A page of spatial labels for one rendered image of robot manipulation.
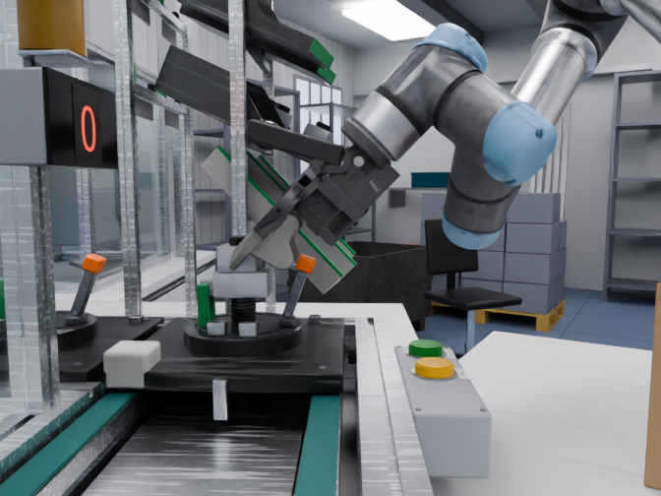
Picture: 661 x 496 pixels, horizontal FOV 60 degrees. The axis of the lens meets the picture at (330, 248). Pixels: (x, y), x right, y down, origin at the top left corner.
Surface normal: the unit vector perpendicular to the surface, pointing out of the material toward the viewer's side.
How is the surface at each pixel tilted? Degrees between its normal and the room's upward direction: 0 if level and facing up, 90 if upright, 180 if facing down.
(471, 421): 90
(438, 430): 90
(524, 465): 0
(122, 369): 90
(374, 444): 0
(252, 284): 90
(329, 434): 0
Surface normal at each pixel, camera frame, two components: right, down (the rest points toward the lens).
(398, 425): 0.00, -0.99
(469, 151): -0.80, 0.52
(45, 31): 0.25, 0.11
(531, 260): -0.53, 0.09
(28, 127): -0.04, 0.11
